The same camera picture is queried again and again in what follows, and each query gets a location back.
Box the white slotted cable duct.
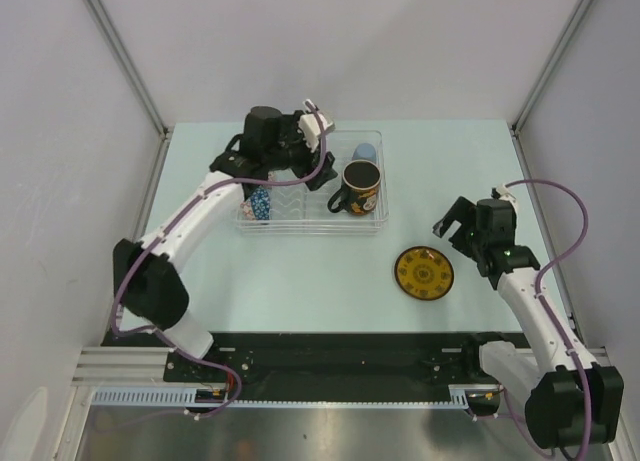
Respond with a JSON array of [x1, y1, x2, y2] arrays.
[[92, 387, 469, 410]]

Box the aluminium corner post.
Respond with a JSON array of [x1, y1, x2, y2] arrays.
[[510, 0, 597, 136], [82, 0, 169, 139]]

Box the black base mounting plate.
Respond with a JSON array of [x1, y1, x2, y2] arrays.
[[99, 330, 586, 416]]

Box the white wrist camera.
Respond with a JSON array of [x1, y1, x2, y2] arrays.
[[491, 184, 519, 213], [297, 99, 335, 153]]

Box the red black mug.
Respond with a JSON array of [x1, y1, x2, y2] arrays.
[[327, 160, 382, 216]]

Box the yellow black saucer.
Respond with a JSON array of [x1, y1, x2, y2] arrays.
[[393, 246, 455, 301]]

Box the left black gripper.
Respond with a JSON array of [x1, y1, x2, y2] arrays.
[[264, 112, 337, 191]]

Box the right aluminium corner post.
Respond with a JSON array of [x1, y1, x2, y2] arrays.
[[510, 0, 597, 136]]

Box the light blue cup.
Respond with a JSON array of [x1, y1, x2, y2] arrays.
[[351, 142, 377, 164]]

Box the left aluminium corner post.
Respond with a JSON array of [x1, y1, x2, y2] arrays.
[[82, 0, 169, 139]]

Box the blue patterned bowl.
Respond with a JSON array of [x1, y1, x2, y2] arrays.
[[240, 186, 271, 221]]

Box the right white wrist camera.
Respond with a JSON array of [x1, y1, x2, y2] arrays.
[[491, 184, 519, 213]]

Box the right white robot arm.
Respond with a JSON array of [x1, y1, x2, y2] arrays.
[[433, 194, 624, 454]]

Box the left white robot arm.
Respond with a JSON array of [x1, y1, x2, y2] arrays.
[[113, 100, 337, 381]]

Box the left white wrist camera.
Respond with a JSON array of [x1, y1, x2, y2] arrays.
[[297, 99, 335, 153]]

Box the clear wire dish rack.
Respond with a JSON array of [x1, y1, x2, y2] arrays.
[[232, 128, 392, 236]]

